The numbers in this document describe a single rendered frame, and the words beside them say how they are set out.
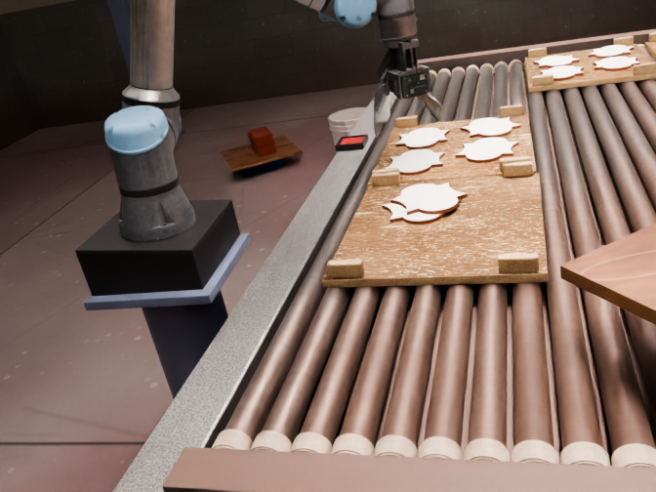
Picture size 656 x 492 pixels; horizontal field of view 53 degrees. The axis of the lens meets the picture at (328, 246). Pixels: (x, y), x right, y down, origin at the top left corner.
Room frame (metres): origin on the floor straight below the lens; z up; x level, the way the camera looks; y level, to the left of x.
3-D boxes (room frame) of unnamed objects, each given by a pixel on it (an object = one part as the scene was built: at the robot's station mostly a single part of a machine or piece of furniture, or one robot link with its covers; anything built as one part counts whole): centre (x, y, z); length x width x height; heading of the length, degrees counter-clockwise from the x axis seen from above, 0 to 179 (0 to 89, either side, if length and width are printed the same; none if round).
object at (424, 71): (1.39, -0.23, 1.16); 0.09 x 0.08 x 0.12; 14
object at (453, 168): (1.48, -0.34, 0.93); 0.41 x 0.35 x 0.02; 162
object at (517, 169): (1.22, -0.40, 0.95); 0.06 x 0.02 x 0.03; 71
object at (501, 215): (1.08, -0.21, 0.93); 0.41 x 0.35 x 0.02; 161
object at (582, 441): (1.38, -0.51, 0.90); 1.95 x 0.05 x 0.05; 161
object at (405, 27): (1.40, -0.23, 1.24); 0.08 x 0.08 x 0.05
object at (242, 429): (1.51, -0.14, 0.90); 1.95 x 0.05 x 0.05; 161
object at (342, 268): (0.94, -0.02, 0.95); 0.06 x 0.02 x 0.03; 71
